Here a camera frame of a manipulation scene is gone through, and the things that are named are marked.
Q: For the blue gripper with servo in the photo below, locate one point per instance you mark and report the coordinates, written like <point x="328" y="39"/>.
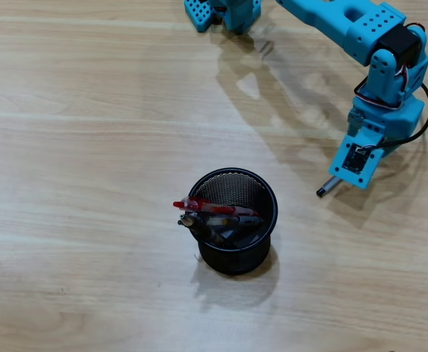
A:
<point x="357" y="121"/>

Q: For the clear stick pen black cap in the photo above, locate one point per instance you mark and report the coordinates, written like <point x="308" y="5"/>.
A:
<point x="325" y="187"/>

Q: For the clear pen with grey grip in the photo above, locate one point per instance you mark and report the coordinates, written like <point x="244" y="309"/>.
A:
<point x="250" y="220"/>

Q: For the red retractable pen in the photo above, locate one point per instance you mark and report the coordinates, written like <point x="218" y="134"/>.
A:
<point x="213" y="209"/>

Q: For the black grip pen chrome tip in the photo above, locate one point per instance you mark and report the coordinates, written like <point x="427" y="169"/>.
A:
<point x="206" y="232"/>

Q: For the black mesh pen holder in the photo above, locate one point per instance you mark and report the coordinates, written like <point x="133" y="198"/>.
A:
<point x="235" y="264"/>

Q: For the wrist camera on blue mount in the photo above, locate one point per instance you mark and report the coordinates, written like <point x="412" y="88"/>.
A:
<point x="353" y="161"/>

